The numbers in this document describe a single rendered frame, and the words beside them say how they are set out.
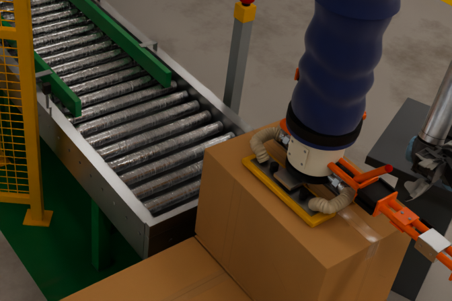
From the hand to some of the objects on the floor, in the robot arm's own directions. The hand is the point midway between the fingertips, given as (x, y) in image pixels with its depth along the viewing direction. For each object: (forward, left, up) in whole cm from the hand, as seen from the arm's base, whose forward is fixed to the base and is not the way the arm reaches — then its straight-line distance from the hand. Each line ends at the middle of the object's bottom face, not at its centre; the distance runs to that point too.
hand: (413, 184), depth 207 cm
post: (-89, -93, -105) cm, 166 cm away
